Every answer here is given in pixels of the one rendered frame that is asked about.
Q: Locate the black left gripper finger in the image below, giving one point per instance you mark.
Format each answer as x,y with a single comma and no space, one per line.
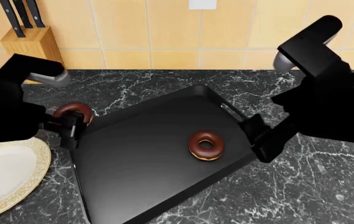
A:
76,118
70,140

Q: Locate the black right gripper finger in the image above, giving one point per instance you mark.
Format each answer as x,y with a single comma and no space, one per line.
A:
255,128
271,145

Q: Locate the chocolate glazed donut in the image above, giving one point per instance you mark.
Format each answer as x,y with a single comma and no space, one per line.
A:
85,110
215,149

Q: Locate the white plate with gold rim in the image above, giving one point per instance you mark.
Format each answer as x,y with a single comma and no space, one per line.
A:
5,172

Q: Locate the black rectangular serving tray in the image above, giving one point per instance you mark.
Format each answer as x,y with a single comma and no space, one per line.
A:
151,149

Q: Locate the wooden knife block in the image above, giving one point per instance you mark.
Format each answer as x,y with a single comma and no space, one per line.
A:
35,44

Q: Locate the white wall outlet plate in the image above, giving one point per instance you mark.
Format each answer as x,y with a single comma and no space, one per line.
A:
202,4

